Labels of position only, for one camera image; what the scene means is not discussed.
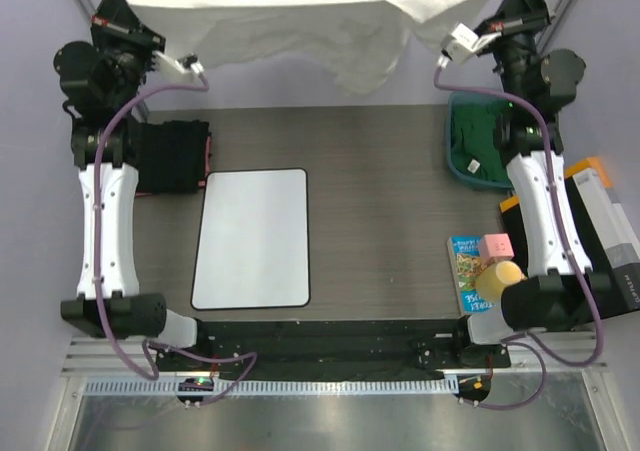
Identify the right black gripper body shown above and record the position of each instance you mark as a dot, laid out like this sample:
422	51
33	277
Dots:
521	29

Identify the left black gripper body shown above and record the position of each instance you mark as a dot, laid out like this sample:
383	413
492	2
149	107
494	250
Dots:
122	49

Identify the white t shirt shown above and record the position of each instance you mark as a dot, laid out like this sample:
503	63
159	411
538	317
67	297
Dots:
359	41

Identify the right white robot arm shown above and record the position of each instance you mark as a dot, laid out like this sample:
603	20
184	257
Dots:
537	86

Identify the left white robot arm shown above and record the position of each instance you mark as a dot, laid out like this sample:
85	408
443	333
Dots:
100	80

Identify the teal plastic basket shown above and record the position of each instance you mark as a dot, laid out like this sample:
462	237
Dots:
460	166

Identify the green t shirt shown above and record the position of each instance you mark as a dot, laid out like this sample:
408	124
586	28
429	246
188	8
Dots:
475	136

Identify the pink sticky pad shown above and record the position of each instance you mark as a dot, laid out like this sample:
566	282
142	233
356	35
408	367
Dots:
495	248

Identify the white folding board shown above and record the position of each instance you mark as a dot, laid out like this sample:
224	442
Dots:
253	246

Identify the colourful picture book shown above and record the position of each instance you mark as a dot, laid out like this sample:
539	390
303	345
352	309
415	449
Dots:
466	265

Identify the black orange box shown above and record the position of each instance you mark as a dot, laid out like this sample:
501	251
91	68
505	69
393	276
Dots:
605	231

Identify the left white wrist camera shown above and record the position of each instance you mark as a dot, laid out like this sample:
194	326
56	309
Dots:
183	70

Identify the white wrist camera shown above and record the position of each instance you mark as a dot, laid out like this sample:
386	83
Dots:
183	70
462	43

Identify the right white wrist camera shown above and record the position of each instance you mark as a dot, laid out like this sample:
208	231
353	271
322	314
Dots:
462	43

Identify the aluminium rail frame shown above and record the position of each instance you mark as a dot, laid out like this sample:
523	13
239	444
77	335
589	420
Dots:
418	374

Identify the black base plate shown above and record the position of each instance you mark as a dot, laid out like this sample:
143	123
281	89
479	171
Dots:
342	341

